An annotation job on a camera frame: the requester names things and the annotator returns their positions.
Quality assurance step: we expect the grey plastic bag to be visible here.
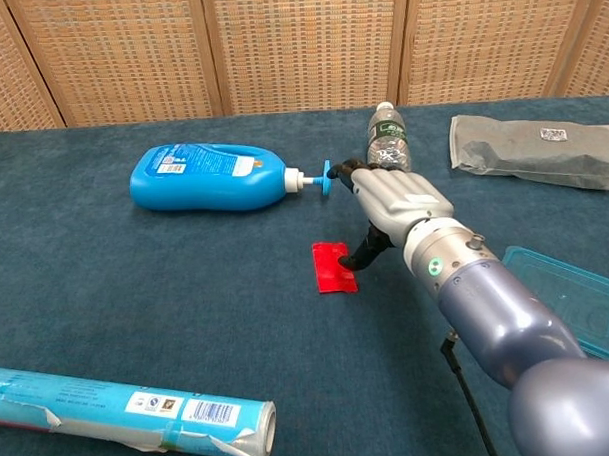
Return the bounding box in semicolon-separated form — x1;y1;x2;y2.
448;108;609;199

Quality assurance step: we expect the woven bamboo folding screen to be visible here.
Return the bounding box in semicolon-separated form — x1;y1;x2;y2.
0;0;609;134

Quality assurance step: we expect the blue felt table cover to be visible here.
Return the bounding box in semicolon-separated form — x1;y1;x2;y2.
0;94;609;456

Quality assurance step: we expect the clear plastic water bottle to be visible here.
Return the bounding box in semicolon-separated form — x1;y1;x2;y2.
363;100;415;176

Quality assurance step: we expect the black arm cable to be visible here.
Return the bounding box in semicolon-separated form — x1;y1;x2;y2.
438;330;500;456

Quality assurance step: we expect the blue pump detergent bottle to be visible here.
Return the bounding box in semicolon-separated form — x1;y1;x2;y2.
127;138;339;216

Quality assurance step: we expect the blue transparent container lid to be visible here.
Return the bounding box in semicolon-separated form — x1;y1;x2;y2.
499;241;609;367

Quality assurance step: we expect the blue cling film roll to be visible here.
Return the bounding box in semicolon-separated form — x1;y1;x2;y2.
0;356;279;456

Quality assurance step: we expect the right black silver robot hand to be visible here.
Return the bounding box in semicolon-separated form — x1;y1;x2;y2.
325;155;458;274

